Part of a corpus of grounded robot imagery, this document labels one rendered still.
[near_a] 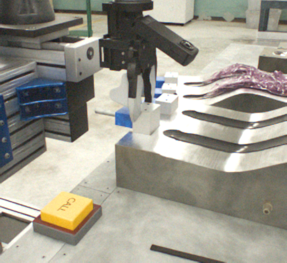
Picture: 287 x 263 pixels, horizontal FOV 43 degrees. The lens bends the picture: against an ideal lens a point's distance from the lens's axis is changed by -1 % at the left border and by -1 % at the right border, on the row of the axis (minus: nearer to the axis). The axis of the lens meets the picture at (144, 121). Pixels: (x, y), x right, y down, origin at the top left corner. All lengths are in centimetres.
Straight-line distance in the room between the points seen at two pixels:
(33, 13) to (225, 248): 74
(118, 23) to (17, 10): 41
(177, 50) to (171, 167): 20
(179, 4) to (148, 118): 661
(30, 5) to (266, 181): 72
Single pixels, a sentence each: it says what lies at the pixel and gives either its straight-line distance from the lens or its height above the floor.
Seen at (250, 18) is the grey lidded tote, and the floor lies 19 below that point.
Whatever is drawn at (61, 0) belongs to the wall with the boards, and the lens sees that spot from 927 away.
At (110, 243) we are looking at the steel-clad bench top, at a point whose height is 80.
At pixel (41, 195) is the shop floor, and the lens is 214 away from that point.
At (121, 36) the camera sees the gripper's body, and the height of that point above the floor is 107.
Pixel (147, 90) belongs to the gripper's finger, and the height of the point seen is 96.
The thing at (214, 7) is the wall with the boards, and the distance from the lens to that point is 799.
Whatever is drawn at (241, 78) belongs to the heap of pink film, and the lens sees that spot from 97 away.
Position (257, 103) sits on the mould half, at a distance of 93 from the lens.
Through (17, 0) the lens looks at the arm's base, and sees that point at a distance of 102.
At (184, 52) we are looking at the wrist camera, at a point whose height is 105.
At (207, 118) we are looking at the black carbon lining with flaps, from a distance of 79.
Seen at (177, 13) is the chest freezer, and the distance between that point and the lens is 728.
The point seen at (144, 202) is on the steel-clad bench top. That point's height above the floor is 80.
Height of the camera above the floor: 119
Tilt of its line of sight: 24 degrees down
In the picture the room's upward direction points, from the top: straight up
